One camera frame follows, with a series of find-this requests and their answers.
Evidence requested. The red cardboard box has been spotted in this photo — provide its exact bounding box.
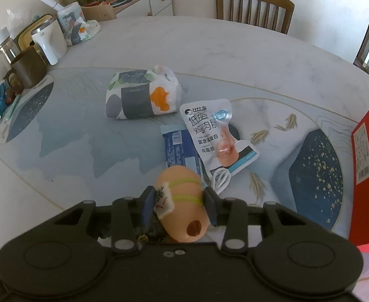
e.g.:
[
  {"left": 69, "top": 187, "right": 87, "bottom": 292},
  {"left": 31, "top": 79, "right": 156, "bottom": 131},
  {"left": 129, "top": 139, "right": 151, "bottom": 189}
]
[{"left": 348, "top": 94, "right": 369, "bottom": 250}]

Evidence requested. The brown mug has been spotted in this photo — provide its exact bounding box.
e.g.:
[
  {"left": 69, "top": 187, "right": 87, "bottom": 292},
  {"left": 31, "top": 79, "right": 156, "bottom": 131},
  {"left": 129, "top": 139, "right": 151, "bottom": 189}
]
[{"left": 3, "top": 47, "right": 48, "bottom": 89}]

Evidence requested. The blue snack packet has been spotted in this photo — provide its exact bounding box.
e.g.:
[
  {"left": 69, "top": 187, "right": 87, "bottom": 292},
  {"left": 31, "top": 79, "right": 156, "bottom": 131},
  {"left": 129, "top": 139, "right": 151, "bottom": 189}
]
[{"left": 160, "top": 125, "right": 204, "bottom": 177}]

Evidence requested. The white coiled cable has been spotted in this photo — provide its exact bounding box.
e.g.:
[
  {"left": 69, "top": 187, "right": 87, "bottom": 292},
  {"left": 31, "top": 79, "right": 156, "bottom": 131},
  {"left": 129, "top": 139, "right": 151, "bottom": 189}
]
[{"left": 210, "top": 167, "right": 232, "bottom": 193}]

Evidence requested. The brown cardboard box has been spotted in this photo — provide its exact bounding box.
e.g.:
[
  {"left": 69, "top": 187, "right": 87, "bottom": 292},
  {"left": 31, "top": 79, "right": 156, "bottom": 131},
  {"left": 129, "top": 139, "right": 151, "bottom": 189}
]
[{"left": 81, "top": 5, "right": 117, "bottom": 22}]

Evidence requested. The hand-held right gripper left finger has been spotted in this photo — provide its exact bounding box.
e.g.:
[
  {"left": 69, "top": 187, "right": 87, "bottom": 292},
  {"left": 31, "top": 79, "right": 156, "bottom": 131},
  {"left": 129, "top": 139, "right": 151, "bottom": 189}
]
[{"left": 51, "top": 185, "right": 156, "bottom": 254}]

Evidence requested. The white electric kettle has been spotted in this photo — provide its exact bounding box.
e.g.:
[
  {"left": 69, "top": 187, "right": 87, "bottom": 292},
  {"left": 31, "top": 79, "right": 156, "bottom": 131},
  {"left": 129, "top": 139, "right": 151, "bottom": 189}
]
[{"left": 30, "top": 17, "right": 68, "bottom": 65}]

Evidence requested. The egg-shaped soft toy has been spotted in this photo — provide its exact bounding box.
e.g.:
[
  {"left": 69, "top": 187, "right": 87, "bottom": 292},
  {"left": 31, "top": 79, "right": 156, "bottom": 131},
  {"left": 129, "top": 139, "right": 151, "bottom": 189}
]
[{"left": 155, "top": 166, "right": 209, "bottom": 243}]

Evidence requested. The yellow tray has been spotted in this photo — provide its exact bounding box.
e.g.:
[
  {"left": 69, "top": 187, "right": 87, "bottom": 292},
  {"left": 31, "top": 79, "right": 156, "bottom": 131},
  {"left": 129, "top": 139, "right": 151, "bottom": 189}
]
[{"left": 15, "top": 14, "right": 55, "bottom": 51}]

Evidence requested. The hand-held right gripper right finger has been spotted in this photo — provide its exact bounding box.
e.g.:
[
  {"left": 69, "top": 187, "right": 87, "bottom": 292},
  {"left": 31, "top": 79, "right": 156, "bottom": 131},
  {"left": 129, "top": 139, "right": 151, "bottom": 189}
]
[{"left": 203, "top": 186, "right": 314, "bottom": 254}]

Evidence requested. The white marble desktop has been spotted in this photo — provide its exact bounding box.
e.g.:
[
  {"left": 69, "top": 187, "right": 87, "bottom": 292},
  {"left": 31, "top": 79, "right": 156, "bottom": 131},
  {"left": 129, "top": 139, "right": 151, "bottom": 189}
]
[{"left": 0, "top": 16, "right": 369, "bottom": 252}]

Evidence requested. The white sausage packet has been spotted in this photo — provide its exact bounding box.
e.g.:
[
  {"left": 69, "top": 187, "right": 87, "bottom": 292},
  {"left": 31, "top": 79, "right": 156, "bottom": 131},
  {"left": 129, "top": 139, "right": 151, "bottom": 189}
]
[{"left": 179, "top": 98, "right": 260, "bottom": 177}]

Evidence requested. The patterned paper canister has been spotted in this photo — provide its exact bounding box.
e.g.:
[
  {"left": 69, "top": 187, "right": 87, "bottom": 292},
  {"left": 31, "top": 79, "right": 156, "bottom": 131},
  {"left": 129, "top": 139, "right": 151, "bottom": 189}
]
[{"left": 56, "top": 2, "right": 84, "bottom": 35}]

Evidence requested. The opened patterned tissue pack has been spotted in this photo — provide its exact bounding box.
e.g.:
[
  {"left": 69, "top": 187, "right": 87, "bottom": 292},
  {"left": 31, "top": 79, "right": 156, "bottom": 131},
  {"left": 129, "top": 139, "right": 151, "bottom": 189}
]
[{"left": 68, "top": 17, "right": 102, "bottom": 46}]

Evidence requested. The glass jar white lid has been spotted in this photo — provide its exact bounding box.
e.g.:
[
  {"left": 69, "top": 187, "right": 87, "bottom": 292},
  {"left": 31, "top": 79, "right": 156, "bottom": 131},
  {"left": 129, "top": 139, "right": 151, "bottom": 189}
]
[{"left": 0, "top": 27, "right": 20, "bottom": 66}]

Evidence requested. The blue printed table mat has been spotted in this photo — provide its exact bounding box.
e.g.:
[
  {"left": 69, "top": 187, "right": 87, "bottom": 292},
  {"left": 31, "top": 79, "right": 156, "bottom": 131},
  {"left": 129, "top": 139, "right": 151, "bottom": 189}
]
[{"left": 0, "top": 66, "right": 361, "bottom": 236}]

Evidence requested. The clear plastic bag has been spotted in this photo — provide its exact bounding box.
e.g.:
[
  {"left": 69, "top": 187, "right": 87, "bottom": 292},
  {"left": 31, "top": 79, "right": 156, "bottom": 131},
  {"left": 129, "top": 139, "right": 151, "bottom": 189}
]
[{"left": 5, "top": 8, "right": 25, "bottom": 35}]

